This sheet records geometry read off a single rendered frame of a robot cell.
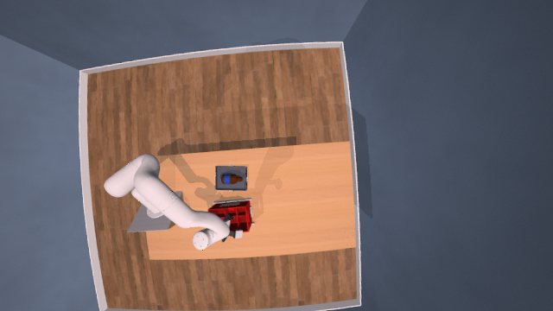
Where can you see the brown bottle with blue label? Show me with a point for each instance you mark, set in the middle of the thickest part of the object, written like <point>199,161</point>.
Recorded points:
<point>230,179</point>

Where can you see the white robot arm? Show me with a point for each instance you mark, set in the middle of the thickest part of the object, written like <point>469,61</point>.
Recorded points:
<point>156,195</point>

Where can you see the red plastic crate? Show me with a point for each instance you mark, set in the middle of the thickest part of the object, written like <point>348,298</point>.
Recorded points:
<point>237,209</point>

